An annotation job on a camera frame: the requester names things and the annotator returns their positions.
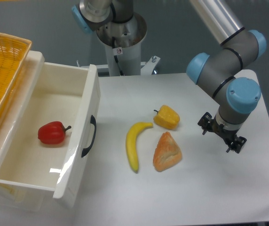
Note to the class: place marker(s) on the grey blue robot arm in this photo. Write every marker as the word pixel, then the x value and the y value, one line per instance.
pixel 215 75

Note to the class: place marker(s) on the red toy bell pepper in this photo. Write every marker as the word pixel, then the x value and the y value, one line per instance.
pixel 52 133

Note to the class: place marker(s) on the yellow toy banana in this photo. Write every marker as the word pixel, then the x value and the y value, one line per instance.
pixel 131 137

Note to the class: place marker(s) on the yellow toy bell pepper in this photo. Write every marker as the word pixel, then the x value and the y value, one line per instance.
pixel 166 117

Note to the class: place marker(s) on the yellow woven basket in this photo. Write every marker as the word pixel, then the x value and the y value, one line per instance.
pixel 13 52

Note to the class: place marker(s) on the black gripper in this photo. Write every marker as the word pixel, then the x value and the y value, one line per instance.
pixel 233 142

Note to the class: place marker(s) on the orange toy bread wedge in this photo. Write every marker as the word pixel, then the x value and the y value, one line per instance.
pixel 167 153

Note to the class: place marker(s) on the white drawer cabinet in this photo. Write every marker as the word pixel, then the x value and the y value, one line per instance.
pixel 12 131

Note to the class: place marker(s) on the white top drawer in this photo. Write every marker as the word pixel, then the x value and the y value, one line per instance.
pixel 48 152

